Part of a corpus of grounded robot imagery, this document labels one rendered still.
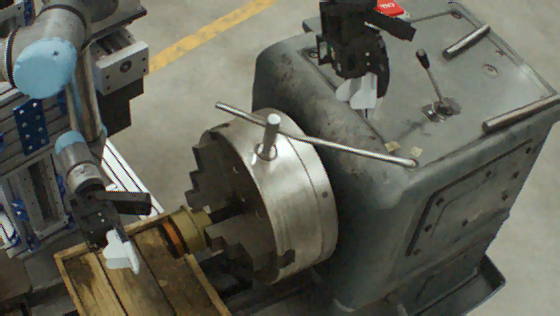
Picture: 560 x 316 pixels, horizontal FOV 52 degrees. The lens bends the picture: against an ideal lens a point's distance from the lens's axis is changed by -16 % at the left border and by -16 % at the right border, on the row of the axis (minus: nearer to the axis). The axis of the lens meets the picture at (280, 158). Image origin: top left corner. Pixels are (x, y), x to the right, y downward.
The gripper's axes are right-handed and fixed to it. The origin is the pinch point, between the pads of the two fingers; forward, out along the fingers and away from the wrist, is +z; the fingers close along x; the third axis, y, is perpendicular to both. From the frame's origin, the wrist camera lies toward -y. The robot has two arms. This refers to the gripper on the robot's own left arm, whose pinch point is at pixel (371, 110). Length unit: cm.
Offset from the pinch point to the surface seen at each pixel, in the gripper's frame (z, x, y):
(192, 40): 67, -219, -55
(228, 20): 65, -226, -80
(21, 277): 26, -28, 64
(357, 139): 9.3, -6.9, -2.0
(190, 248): 24.0, -15.2, 29.0
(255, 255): 23.3, -6.0, 20.5
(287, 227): 18.8, -4.2, 14.8
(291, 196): 14.5, -6.1, 12.5
